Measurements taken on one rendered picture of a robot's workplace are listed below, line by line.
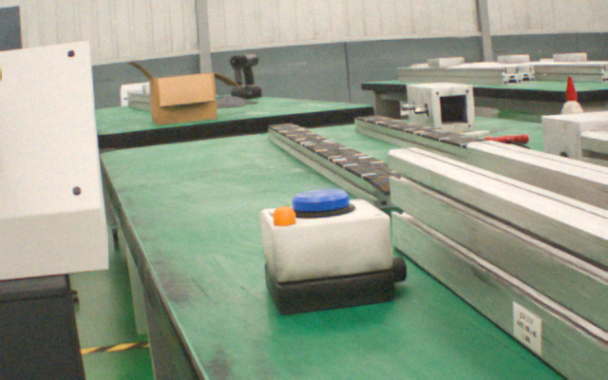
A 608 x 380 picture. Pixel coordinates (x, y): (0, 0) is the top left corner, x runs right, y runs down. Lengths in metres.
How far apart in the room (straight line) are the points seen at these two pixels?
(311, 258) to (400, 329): 0.08
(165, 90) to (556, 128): 2.07
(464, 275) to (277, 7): 11.48
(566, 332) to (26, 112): 0.59
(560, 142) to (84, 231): 0.46
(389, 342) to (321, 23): 11.67
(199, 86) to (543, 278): 2.42
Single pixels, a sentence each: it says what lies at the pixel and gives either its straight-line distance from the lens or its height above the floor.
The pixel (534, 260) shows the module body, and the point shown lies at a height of 0.83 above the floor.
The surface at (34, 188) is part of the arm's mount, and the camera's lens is 0.79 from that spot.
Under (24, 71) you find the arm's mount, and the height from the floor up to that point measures 0.97.
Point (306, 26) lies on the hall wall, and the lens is 12.08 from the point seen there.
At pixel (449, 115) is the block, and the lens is 1.76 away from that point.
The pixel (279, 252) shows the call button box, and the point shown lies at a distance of 0.57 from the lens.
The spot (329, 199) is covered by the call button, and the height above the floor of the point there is 0.85.
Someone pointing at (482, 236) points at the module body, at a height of 0.83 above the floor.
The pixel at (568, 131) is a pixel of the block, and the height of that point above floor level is 0.86.
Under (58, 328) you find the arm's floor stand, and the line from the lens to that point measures 0.76.
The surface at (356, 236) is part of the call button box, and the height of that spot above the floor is 0.83.
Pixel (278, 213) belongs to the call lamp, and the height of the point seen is 0.85.
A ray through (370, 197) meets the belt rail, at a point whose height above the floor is 0.79.
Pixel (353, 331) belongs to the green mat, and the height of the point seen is 0.78.
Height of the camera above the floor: 0.95
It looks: 8 degrees down
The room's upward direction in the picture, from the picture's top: 5 degrees counter-clockwise
